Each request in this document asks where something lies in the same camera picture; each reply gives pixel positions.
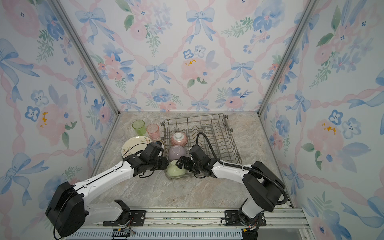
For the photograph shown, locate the clear glass tumbler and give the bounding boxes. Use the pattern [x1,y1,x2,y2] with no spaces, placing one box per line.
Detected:
[112,129,126,141]

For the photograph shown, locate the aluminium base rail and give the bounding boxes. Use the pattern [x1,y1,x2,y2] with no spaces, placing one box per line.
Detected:
[65,207,316,240]

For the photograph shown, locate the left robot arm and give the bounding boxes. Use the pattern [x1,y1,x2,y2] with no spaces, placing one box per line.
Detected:
[46,141,169,240]

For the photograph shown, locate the aluminium left corner post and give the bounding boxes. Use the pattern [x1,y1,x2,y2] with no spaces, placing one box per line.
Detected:
[48,1,120,116]

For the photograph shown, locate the green ceramic bowl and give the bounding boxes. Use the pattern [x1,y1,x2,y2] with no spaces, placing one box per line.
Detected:
[166,160,187,179]

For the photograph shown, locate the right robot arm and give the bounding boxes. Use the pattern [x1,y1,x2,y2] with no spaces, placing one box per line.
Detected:
[176,145,289,226]

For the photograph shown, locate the aluminium right corner post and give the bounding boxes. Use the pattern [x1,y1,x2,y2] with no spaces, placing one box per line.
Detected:
[258,0,318,118]

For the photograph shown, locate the thin black left cable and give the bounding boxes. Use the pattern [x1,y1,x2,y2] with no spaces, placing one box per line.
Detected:
[53,142,157,240]

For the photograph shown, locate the pink patterned bowl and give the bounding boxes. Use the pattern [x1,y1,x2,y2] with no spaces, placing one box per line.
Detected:
[171,132,188,147]

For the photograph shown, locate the grey wire dish rack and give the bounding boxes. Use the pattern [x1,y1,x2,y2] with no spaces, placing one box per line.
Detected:
[161,114,242,165]

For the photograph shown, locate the lilac ceramic bowl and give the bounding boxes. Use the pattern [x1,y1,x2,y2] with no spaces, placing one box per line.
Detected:
[168,145,187,162]

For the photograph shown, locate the cream flamingo plate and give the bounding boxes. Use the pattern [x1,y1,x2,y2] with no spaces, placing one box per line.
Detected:
[121,136,152,158]

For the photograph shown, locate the black corrugated cable hose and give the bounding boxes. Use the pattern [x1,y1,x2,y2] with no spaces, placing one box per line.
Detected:
[195,131,289,206]

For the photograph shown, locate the green glass tumbler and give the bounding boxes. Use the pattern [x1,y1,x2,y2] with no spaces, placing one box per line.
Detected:
[132,120,146,136]

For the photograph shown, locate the pink glass tumbler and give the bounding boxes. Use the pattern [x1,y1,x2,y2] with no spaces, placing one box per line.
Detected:
[146,124,161,141]

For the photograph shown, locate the aluminium corner post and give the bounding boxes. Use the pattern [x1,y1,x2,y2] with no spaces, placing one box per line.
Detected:
[48,1,120,116]
[258,0,318,118]

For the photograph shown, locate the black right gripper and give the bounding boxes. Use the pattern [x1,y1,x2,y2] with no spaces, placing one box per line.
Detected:
[175,157,203,175]

